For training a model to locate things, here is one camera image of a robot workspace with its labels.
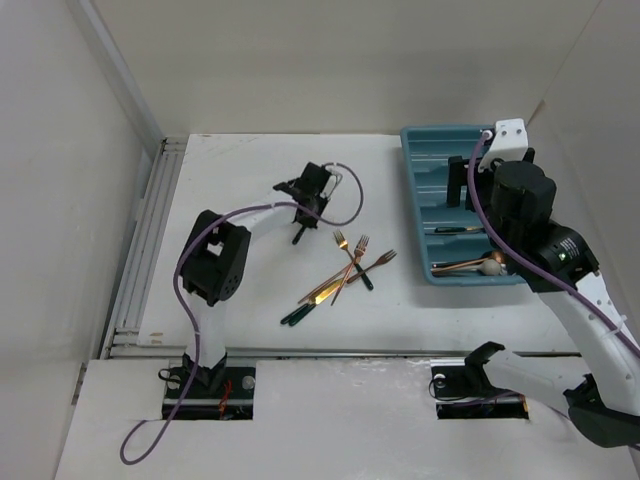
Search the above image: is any blue plastic cutlery tray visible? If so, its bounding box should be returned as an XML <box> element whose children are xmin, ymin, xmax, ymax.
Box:
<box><xmin>400</xmin><ymin>124</ymin><xmax>525</xmax><ymax>287</ymax></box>

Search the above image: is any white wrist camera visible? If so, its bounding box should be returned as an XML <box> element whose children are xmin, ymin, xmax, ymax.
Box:
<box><xmin>322</xmin><ymin>169</ymin><xmax>343</xmax><ymax>199</ymax></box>
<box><xmin>478</xmin><ymin>118</ymin><xmax>529</xmax><ymax>172</ymax></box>

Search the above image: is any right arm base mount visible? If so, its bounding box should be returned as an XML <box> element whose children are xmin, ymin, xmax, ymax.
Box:
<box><xmin>428</xmin><ymin>342</ymin><xmax>529</xmax><ymax>420</ymax></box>

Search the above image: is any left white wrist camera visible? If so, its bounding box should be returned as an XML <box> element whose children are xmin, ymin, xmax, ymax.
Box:
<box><xmin>322</xmin><ymin>169</ymin><xmax>343</xmax><ymax>199</ymax></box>

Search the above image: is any gold knife green handle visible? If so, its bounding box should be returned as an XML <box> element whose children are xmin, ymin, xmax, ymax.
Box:
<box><xmin>280</xmin><ymin>280</ymin><xmax>341</xmax><ymax>327</ymax></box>

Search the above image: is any gold fork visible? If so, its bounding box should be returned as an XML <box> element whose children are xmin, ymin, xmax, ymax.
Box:
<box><xmin>333</xmin><ymin>230</ymin><xmax>374</xmax><ymax>291</ymax></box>

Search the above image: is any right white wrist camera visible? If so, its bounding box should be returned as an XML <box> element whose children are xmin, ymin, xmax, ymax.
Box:
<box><xmin>478</xmin><ymin>118</ymin><xmax>529</xmax><ymax>172</ymax></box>

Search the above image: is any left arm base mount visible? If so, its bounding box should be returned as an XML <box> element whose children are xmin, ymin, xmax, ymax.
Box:
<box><xmin>158</xmin><ymin>365</ymin><xmax>256</xmax><ymax>421</ymax></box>

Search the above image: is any white plastic spoon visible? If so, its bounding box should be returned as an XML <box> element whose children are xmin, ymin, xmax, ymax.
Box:
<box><xmin>432</xmin><ymin>259</ymin><xmax>503</xmax><ymax>276</ymax></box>

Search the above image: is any copper spoon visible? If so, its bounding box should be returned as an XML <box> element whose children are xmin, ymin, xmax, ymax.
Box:
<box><xmin>431</xmin><ymin>251</ymin><xmax>507</xmax><ymax>273</ymax></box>

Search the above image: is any rose copper fork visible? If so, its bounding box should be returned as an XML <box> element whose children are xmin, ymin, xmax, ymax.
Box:
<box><xmin>331</xmin><ymin>235</ymin><xmax>369</xmax><ymax>305</ymax></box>

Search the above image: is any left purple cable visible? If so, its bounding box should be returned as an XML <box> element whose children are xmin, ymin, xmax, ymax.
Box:
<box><xmin>120</xmin><ymin>162</ymin><xmax>364</xmax><ymax>466</ymax></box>

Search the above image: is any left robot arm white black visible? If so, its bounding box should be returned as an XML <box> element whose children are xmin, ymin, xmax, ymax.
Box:
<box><xmin>172</xmin><ymin>162</ymin><xmax>341</xmax><ymax>397</ymax></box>

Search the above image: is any aluminium rail frame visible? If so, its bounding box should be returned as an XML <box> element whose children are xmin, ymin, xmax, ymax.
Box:
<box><xmin>97</xmin><ymin>137</ymin><xmax>188</xmax><ymax>360</ymax></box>

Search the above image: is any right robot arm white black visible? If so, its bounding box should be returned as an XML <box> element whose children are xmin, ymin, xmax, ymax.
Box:
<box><xmin>447</xmin><ymin>157</ymin><xmax>639</xmax><ymax>448</ymax></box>

